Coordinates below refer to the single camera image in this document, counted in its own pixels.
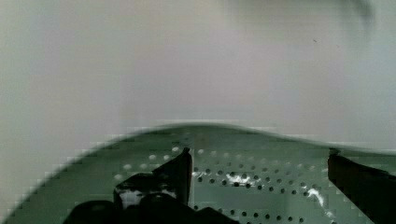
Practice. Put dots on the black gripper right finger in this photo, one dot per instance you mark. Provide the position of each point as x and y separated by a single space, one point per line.
372 190

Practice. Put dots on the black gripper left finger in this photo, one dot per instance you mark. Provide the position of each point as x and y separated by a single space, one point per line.
158 197

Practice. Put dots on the green plastic strainer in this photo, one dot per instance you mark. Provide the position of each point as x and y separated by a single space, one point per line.
250 176

